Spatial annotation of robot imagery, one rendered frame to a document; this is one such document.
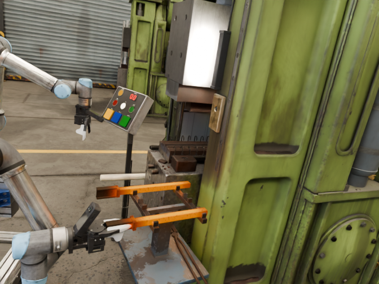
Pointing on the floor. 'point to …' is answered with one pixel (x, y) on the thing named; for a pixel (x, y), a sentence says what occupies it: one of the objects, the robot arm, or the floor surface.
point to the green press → (148, 52)
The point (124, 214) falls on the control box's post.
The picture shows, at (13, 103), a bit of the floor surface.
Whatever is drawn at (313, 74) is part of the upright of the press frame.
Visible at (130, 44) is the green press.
